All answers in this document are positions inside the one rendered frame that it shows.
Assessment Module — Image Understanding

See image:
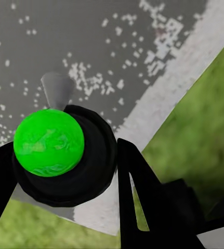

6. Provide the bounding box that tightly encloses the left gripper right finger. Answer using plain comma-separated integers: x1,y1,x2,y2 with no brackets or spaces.
117,138,205,249

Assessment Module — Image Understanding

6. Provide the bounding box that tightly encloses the insectifuge atomizer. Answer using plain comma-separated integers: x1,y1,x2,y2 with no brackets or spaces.
11,72,117,208

